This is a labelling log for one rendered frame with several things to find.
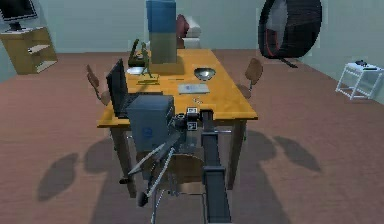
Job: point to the dark red cushion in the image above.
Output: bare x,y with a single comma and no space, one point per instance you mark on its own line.
181,26

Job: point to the green figure statue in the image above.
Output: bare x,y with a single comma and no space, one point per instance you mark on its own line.
146,63

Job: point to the white plate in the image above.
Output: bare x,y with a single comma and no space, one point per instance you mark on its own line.
134,70

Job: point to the grey server box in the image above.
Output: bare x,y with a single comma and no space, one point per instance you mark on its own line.
150,116

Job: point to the black round hanging chair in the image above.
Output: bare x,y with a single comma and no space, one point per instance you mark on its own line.
300,30

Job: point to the black television set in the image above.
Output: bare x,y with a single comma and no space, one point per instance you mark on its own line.
18,10

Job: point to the small black device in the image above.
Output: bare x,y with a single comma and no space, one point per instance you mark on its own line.
360,62

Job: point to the metal bowl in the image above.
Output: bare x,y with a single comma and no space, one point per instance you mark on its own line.
204,73

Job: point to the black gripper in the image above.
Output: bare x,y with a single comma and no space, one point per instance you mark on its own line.
180,125

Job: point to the brown wooden chair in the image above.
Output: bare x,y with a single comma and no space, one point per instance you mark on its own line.
93,80
186,170
254,70

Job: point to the white side table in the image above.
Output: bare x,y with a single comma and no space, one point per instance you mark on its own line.
361,75

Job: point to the thin dark pencil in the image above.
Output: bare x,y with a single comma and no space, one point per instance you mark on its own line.
176,79

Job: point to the orange wooden table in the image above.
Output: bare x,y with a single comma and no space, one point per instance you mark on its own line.
213,96

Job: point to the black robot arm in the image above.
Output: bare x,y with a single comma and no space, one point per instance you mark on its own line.
215,186

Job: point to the tan wooden shelf unit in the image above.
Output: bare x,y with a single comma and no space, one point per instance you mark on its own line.
23,50

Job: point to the small metal keys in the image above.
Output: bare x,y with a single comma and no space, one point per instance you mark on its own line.
197,100

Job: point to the white sofa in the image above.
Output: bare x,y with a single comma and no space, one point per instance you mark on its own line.
194,31

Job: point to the tall blue and grey box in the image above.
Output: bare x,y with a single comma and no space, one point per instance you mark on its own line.
162,30

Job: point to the black remote control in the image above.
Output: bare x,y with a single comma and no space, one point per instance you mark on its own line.
370,68

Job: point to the black laptop computer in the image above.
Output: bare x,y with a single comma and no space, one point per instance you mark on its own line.
117,86

